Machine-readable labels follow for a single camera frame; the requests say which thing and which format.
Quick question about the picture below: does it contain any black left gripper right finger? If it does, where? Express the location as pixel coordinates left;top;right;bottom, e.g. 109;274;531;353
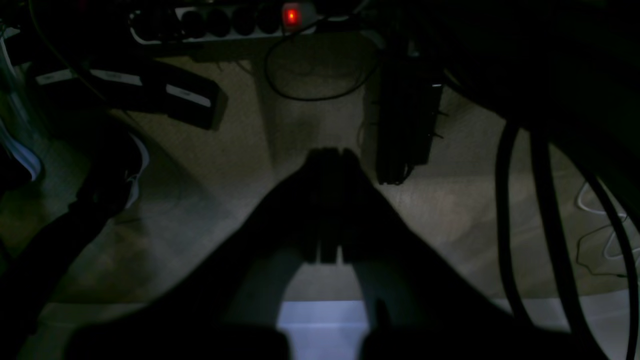
339;149;606;360

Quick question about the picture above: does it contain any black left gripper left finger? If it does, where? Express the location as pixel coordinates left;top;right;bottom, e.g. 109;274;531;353
65;148;330;360

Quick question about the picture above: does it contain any black power adapter brick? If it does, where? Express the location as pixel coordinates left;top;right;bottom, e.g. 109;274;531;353
27;58;228;131

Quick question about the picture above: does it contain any thick black cable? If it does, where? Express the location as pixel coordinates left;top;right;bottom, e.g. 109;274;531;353
530;130;586;333
495;120;533;326

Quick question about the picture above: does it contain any thin black looped cable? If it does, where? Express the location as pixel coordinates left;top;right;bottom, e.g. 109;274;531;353
263;30;383;102

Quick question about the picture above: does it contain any white power strip red switch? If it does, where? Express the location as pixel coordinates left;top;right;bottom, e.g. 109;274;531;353
128;0;319;45

